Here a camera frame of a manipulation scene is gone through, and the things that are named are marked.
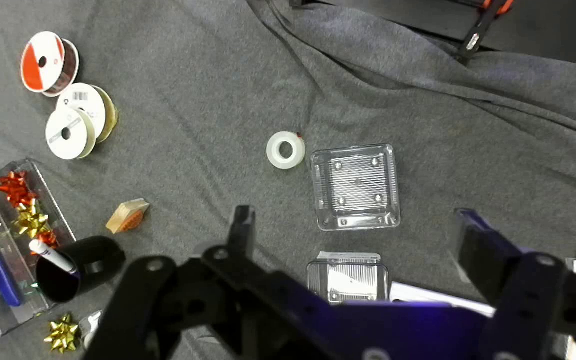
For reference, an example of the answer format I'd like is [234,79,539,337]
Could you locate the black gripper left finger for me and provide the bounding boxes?
[225,206,256,258]

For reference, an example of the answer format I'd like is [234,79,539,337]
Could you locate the clear plastic organizer tray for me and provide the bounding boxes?
[0,160,73,337]

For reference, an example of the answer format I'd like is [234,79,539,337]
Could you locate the white ribbon spool lower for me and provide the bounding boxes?
[44,109,95,160]

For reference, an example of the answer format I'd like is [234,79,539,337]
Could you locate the small white tape roll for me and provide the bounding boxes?
[266,132,305,171]

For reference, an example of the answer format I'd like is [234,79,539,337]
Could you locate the loose gold gift bow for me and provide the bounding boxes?
[44,315,82,352]

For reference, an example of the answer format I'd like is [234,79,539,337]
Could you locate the red and white ribbon spool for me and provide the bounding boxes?
[20,31,79,99]

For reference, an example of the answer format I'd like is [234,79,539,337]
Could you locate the clear square plastic container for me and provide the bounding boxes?
[309,144,402,232]

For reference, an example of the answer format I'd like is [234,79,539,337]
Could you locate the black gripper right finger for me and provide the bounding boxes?
[453,208,521,304]

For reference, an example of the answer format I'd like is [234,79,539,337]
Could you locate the blue marker in tray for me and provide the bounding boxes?
[0,252,21,307]

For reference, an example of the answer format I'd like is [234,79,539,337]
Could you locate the small wooden block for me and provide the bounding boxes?
[106,198,149,235]

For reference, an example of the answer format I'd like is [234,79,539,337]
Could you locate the black clamp orange handle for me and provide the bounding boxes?
[458,0,514,59]

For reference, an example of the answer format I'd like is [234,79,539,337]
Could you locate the white ribbon spool upper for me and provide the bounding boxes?
[56,82,117,143]

